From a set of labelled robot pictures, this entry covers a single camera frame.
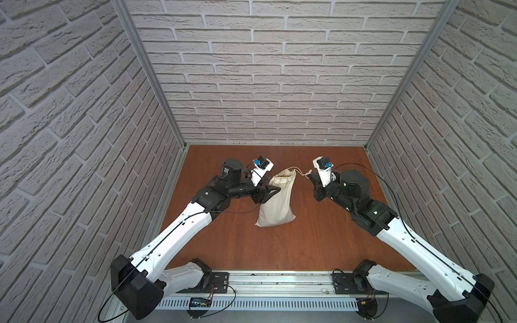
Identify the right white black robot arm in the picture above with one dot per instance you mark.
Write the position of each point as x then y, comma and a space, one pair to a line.
449, 292

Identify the aluminium mounting rail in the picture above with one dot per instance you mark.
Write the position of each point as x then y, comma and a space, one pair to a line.
272, 291

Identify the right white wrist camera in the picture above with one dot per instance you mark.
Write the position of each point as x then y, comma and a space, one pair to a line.
324, 168

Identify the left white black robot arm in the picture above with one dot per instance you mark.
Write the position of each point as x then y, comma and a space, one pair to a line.
141, 281

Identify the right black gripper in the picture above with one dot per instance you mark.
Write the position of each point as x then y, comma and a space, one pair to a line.
320, 190

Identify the small controller board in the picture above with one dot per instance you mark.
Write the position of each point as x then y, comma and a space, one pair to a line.
199, 305
367, 308

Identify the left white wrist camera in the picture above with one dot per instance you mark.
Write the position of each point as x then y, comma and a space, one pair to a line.
262, 165

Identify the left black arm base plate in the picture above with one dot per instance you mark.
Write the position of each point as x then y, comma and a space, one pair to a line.
214, 282

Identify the right small controller board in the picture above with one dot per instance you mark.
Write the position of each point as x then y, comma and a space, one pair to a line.
367, 308

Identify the left small controller board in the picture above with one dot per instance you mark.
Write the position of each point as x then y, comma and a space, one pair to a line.
199, 305

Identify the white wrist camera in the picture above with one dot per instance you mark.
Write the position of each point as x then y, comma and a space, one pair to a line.
324, 168
262, 165

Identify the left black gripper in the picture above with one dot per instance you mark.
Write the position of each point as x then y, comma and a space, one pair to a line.
260, 192

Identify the cream cloth drawstring bag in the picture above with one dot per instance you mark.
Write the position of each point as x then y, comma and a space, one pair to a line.
277, 211

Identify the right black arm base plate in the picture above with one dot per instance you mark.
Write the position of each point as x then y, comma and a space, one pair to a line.
349, 284

